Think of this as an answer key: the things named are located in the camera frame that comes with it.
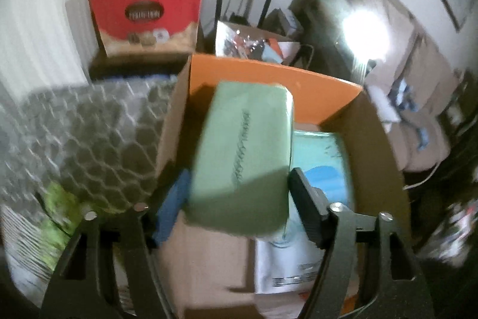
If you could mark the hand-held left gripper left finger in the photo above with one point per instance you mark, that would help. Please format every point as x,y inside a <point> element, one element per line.
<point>171,207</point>

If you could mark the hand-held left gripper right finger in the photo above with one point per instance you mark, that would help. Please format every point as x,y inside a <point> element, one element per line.
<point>310,207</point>

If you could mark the pale green box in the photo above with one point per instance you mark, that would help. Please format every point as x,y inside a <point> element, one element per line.
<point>242,154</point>

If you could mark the orange cardboard box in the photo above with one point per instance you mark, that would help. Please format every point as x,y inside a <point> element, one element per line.
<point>261,80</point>

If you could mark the teal face mask pack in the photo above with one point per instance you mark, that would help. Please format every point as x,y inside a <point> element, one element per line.
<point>321,154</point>

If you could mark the white printed packet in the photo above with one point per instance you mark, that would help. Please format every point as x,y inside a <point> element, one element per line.
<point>283,266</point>

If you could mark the grey patterned blanket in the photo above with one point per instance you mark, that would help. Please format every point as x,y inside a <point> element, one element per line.
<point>93,139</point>

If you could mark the green patterned packet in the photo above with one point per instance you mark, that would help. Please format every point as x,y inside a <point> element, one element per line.
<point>56,218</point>

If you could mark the beige sofa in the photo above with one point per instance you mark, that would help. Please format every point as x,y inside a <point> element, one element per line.
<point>403,42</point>

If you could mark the large red gift box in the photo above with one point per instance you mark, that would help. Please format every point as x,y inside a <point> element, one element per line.
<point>142,5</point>

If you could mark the black speaker stand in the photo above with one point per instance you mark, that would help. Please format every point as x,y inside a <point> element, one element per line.
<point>269,1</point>
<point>221,5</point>

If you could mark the white curtain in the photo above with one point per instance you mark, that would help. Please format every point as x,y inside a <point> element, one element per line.
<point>33,23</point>

